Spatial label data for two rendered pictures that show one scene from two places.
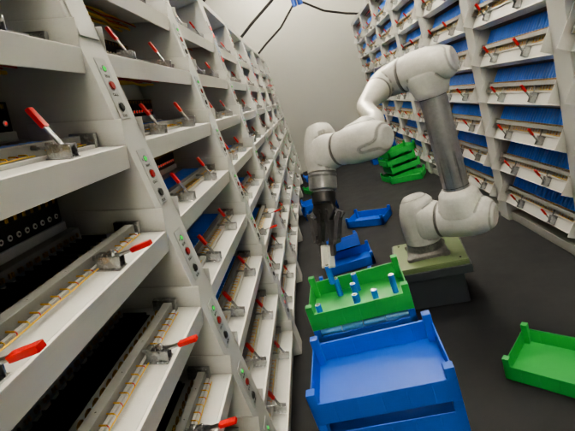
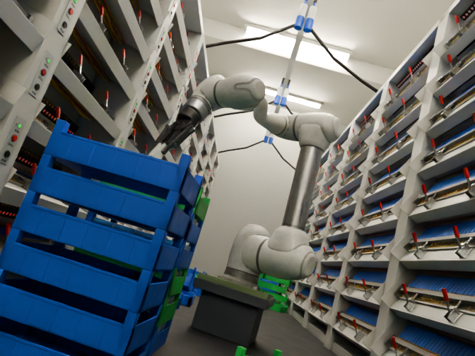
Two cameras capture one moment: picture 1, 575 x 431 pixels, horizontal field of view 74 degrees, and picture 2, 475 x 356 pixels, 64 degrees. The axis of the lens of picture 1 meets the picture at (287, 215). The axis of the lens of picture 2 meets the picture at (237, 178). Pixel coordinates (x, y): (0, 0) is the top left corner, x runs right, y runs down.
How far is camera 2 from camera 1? 0.79 m
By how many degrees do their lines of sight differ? 28
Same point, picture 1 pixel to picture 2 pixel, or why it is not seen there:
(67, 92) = not seen: outside the picture
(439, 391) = (165, 172)
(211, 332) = (32, 62)
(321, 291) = not seen: hidden behind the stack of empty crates
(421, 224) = (248, 246)
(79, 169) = not seen: outside the picture
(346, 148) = (227, 82)
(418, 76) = (309, 125)
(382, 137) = (256, 85)
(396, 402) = (124, 164)
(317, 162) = (201, 90)
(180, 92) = (148, 27)
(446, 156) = (297, 194)
